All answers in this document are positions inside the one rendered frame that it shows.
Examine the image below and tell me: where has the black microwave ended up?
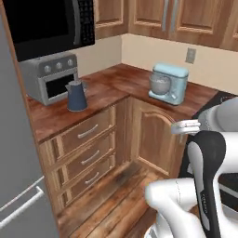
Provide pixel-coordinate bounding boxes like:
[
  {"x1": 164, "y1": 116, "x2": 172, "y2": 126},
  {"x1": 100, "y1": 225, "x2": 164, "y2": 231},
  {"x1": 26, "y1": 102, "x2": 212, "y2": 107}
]
[{"x1": 2, "y1": 0, "x2": 97, "y2": 62}]

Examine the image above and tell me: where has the wooden base cupboard door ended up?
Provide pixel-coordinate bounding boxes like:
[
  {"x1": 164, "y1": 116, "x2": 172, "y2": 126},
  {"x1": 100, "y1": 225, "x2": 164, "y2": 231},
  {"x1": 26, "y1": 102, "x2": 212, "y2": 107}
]
[{"x1": 131, "y1": 98, "x2": 188, "y2": 179}]

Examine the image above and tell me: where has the light blue stand mixer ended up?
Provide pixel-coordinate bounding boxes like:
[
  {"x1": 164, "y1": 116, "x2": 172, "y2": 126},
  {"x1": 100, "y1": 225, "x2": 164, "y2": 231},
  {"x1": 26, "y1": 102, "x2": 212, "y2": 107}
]
[{"x1": 147, "y1": 62, "x2": 190, "y2": 107}]

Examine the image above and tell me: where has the silver cupboard handle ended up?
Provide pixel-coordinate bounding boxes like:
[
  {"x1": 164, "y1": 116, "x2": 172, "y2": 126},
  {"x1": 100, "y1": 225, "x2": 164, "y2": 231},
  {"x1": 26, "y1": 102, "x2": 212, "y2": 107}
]
[
  {"x1": 162, "y1": 0, "x2": 170, "y2": 33},
  {"x1": 170, "y1": 0, "x2": 179, "y2": 33}
]

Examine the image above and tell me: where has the grey fridge handle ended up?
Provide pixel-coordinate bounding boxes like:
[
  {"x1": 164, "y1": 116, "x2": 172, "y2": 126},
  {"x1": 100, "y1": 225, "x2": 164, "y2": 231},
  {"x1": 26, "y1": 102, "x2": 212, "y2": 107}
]
[
  {"x1": 0, "y1": 185, "x2": 46, "y2": 231},
  {"x1": 0, "y1": 175, "x2": 46, "y2": 214}
]

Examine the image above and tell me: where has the dark blue kettle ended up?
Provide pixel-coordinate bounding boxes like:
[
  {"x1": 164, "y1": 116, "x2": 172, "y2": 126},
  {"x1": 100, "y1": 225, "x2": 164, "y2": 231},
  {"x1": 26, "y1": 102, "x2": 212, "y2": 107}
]
[{"x1": 64, "y1": 79, "x2": 89, "y2": 112}]

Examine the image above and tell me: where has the grey toaster oven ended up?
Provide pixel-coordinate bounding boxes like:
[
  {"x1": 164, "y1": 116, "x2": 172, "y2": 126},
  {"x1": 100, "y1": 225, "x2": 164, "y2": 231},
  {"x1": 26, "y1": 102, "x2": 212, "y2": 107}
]
[{"x1": 19, "y1": 51, "x2": 79, "y2": 107}]

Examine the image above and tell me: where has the grey fridge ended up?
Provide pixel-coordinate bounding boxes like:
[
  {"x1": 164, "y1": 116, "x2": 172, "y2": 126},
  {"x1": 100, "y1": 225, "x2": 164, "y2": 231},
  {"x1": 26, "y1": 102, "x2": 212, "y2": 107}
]
[{"x1": 0, "y1": 12, "x2": 60, "y2": 238}]

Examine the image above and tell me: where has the wooden wall cupboard door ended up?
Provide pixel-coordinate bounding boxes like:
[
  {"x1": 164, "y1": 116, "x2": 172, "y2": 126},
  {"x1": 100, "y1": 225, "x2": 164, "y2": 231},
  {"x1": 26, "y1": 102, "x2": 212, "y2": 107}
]
[
  {"x1": 169, "y1": 0, "x2": 234, "y2": 49},
  {"x1": 127, "y1": 0, "x2": 172, "y2": 41},
  {"x1": 218, "y1": 0, "x2": 238, "y2": 53},
  {"x1": 94, "y1": 0, "x2": 130, "y2": 40}
]

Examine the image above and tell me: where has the wooden drawer front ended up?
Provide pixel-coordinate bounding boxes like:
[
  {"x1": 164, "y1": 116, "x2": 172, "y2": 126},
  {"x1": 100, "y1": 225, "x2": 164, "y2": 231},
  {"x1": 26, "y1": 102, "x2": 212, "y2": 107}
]
[
  {"x1": 55, "y1": 105, "x2": 118, "y2": 158},
  {"x1": 59, "y1": 129, "x2": 118, "y2": 184},
  {"x1": 61, "y1": 152, "x2": 118, "y2": 207}
]

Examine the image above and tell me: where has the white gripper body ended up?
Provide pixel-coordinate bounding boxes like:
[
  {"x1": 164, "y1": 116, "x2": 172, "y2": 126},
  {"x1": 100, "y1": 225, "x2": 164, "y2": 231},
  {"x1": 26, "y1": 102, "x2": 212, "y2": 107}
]
[{"x1": 170, "y1": 119, "x2": 202, "y2": 136}]

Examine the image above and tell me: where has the silver drawer handle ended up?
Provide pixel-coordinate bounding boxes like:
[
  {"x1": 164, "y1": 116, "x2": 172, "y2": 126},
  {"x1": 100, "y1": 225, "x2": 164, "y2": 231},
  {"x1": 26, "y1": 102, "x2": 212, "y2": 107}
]
[
  {"x1": 84, "y1": 171, "x2": 101, "y2": 187},
  {"x1": 76, "y1": 124, "x2": 99, "y2": 139},
  {"x1": 80, "y1": 150, "x2": 101, "y2": 166}
]

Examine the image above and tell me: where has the grey wall outlet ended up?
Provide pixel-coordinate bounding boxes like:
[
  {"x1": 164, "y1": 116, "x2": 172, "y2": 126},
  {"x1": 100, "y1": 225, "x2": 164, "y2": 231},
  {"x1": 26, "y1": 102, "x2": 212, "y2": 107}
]
[{"x1": 185, "y1": 46, "x2": 197, "y2": 65}]

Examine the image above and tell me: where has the silver microwave handle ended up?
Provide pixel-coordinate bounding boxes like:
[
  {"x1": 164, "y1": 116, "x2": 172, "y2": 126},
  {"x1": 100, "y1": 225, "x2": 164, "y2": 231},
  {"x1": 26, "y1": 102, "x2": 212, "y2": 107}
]
[{"x1": 72, "y1": 0, "x2": 82, "y2": 46}]

